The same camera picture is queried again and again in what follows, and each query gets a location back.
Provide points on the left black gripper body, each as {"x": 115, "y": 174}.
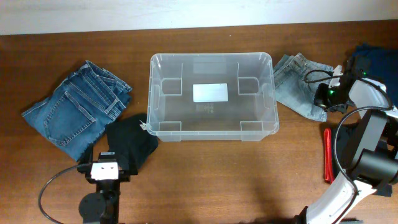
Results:
{"x": 123, "y": 177}

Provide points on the clear plastic storage bin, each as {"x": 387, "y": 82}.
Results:
{"x": 249, "y": 115}

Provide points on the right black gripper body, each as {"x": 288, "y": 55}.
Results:
{"x": 327, "y": 99}

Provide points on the black garment with red trim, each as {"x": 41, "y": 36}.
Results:
{"x": 330, "y": 169}

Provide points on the light grey jeans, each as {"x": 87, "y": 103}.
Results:
{"x": 293, "y": 92}

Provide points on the white label in bin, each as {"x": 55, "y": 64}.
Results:
{"x": 208, "y": 93}

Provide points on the dark blue shirt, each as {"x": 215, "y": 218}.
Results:
{"x": 382, "y": 66}

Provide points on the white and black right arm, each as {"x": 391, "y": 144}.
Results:
{"x": 368, "y": 162}

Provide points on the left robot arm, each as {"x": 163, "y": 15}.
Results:
{"x": 102, "y": 206}

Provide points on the folded black Nike garment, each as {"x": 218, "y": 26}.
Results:
{"x": 131, "y": 142}

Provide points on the folded blue denim jeans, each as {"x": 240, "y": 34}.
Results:
{"x": 75, "y": 115}

